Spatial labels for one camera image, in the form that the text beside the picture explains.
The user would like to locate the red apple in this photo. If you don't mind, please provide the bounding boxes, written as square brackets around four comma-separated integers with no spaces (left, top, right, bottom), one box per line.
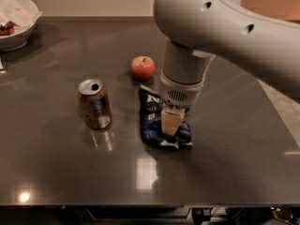
[130,56,156,82]

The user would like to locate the brown soda can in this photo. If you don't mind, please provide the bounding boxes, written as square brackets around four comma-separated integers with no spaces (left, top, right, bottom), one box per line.
[78,79,112,129]

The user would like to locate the blue Kettle chip bag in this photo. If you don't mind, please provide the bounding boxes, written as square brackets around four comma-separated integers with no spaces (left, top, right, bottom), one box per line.
[138,85,193,149]

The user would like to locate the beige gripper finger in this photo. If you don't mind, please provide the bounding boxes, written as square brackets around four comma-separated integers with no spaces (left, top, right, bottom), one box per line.
[161,105,185,136]

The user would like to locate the red strawberries in bowl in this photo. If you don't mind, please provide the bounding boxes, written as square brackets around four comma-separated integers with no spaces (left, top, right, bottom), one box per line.
[0,21,17,36]

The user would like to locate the white paper napkin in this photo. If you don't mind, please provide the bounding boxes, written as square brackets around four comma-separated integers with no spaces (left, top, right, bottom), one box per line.
[0,0,42,26]

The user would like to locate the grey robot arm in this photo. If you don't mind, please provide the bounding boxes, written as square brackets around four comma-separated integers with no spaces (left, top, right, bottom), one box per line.
[153,0,300,114]

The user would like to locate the white bowl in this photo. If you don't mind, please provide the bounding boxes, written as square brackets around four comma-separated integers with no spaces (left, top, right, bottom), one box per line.
[0,22,36,52]

